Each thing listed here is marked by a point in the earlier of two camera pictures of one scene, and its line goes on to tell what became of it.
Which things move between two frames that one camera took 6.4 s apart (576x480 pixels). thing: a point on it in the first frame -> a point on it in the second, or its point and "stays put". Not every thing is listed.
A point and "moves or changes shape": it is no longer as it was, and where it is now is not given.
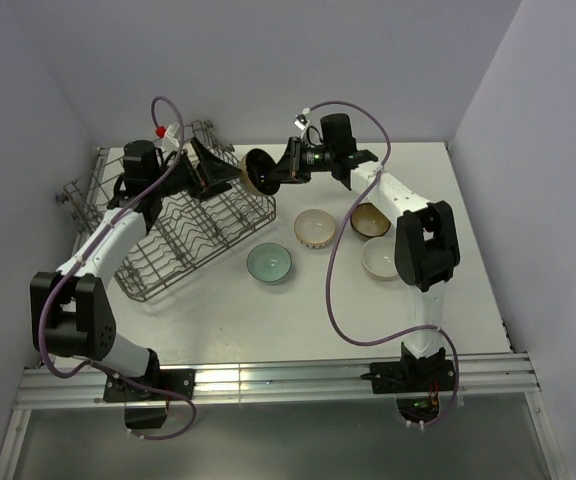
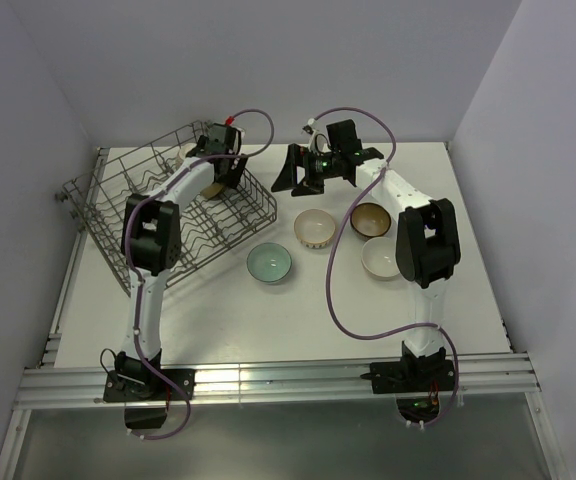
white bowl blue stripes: [314, 228] stays put
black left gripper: [214, 171] -> [235, 175]
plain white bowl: [378, 258] stays put
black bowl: [258, 173] moves or changes shape
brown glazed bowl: [368, 222] stays put
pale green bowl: [269, 262] stays put
